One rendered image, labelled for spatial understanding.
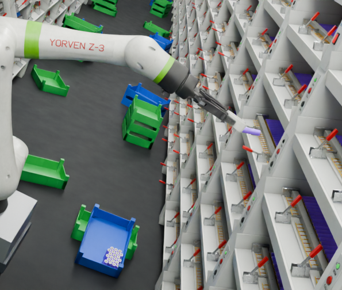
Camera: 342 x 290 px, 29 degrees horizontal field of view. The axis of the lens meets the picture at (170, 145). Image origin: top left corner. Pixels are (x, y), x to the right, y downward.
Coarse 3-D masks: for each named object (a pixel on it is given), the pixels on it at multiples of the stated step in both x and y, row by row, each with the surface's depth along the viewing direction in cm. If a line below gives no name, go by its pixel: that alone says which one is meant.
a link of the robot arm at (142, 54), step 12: (144, 36) 194; (132, 48) 192; (144, 48) 191; (156, 48) 193; (132, 60) 192; (144, 60) 191; (156, 60) 192; (168, 60) 194; (144, 72) 194; (156, 72) 193
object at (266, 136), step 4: (260, 116) 255; (256, 120) 254; (260, 120) 250; (260, 124) 247; (264, 124) 246; (260, 128) 246; (264, 128) 242; (264, 132) 237; (268, 132) 238; (260, 136) 237; (264, 136) 235; (268, 136) 233; (264, 140) 233; (268, 140) 229; (264, 144) 229; (268, 144) 225; (272, 144) 226; (264, 148) 225; (268, 148) 224; (272, 148) 222; (268, 152) 221; (272, 152) 218
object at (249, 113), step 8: (248, 112) 258; (256, 112) 258; (264, 112) 258; (272, 112) 258; (248, 120) 257; (248, 136) 239; (256, 136) 240; (248, 144) 234; (256, 144) 231; (248, 152) 232; (256, 160) 217; (256, 168) 211; (264, 168) 201; (256, 176) 209; (256, 184) 207
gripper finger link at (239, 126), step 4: (228, 112) 201; (232, 116) 201; (224, 120) 201; (236, 120) 201; (240, 120) 202; (236, 124) 201; (240, 124) 201; (244, 124) 201; (236, 128) 202; (240, 128) 202; (244, 128) 202; (240, 132) 202
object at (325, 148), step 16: (304, 128) 186; (320, 128) 184; (336, 128) 186; (304, 144) 178; (320, 144) 169; (336, 144) 173; (304, 160) 172; (320, 160) 168; (336, 160) 169; (320, 176) 158; (336, 176) 158; (320, 192) 152; (336, 192) 145; (320, 208) 151; (336, 208) 141; (336, 224) 137; (336, 240) 136
